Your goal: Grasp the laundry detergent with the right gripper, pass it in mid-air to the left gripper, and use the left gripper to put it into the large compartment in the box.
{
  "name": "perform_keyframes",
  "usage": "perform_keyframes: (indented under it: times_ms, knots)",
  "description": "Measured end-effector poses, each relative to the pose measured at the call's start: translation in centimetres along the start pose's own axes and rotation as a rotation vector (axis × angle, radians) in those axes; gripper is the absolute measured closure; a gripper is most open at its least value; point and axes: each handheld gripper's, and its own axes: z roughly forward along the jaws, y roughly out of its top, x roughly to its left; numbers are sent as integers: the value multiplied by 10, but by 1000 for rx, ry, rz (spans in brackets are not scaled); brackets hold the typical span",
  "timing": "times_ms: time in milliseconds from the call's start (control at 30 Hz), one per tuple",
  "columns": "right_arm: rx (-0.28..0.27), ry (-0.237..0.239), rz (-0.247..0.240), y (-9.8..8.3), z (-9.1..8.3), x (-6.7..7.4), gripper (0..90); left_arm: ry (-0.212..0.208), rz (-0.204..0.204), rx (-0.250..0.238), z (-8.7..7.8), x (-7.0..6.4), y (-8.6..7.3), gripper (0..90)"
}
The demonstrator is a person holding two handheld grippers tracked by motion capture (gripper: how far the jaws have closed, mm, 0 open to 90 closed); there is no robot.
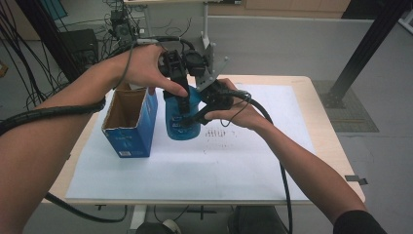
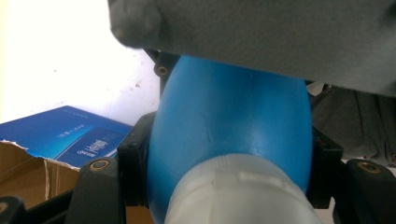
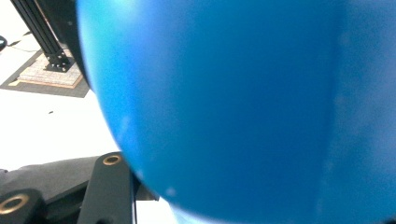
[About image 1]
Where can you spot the blue cardboard box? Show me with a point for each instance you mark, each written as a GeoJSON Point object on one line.
{"type": "Point", "coordinates": [130, 143]}

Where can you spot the person's leg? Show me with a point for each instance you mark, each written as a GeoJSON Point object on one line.
{"type": "Point", "coordinates": [256, 221]}

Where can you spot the computer tower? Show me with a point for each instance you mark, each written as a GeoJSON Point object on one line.
{"type": "Point", "coordinates": [121, 29]}

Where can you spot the black tape strip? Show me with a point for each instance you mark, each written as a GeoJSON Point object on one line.
{"type": "Point", "coordinates": [355, 179]}

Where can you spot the black equipment box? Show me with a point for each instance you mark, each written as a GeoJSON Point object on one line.
{"type": "Point", "coordinates": [79, 45]}

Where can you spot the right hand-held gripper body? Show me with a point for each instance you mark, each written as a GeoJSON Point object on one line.
{"type": "Point", "coordinates": [216, 96]}

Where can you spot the grey floor mat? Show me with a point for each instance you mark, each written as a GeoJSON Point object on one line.
{"type": "Point", "coordinates": [357, 117]}

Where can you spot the person's right hand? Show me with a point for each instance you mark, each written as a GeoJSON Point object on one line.
{"type": "Point", "coordinates": [246, 113]}

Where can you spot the white paper sheet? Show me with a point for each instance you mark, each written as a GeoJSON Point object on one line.
{"type": "Point", "coordinates": [211, 169]}

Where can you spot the teal panel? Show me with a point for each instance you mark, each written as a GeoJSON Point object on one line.
{"type": "Point", "coordinates": [55, 8]}

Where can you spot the black metal post with base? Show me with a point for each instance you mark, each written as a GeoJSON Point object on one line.
{"type": "Point", "coordinates": [373, 35]}

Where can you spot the white desk frame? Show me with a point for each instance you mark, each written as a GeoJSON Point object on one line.
{"type": "Point", "coordinates": [205, 19]}

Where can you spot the blue plastic bottle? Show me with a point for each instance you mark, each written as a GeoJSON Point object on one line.
{"type": "Point", "coordinates": [181, 131]}

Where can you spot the wooden cabinet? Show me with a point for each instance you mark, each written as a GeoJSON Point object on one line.
{"type": "Point", "coordinates": [292, 6]}

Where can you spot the person's left hand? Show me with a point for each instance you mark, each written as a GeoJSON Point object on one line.
{"type": "Point", "coordinates": [146, 66]}

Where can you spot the person's shoe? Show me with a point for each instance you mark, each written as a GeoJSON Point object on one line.
{"type": "Point", "coordinates": [162, 227]}

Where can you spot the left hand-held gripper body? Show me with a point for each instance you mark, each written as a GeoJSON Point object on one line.
{"type": "Point", "coordinates": [191, 63]}

